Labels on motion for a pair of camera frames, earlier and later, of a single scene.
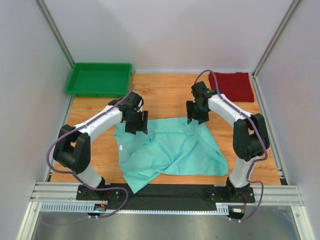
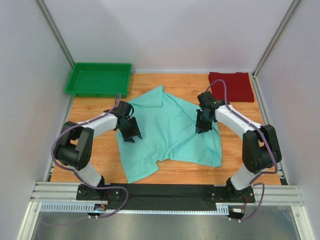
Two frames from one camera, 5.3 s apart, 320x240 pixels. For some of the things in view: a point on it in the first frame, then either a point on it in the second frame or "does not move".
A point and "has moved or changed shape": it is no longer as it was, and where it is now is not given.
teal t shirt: x=172 y=146 has moved or changed shape
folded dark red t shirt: x=236 y=86 does not move
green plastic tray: x=99 y=80 does not move
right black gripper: x=191 y=115 → x=200 y=127
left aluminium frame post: x=55 y=31 does not move
